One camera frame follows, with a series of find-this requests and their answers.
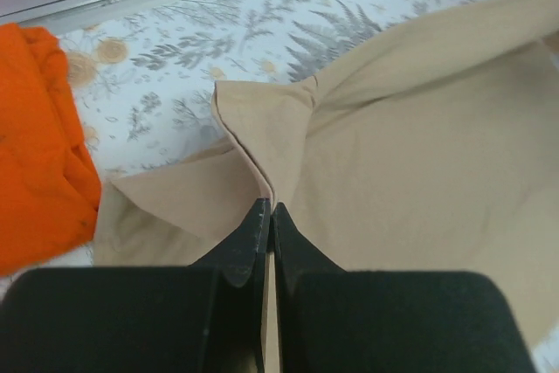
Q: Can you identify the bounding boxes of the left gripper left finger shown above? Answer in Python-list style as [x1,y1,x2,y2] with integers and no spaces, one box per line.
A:
[1,199,269,372]

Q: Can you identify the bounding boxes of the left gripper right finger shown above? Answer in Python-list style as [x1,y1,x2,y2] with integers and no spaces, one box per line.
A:
[272,204,535,373]

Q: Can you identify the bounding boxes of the beige t shirt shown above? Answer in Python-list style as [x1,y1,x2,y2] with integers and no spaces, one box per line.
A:
[92,0,559,373]

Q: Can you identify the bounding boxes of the folded orange t shirt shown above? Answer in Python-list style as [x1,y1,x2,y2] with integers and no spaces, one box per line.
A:
[1,24,100,276]

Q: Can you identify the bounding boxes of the floral table mat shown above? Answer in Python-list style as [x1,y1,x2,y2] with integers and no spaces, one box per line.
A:
[59,0,558,372]

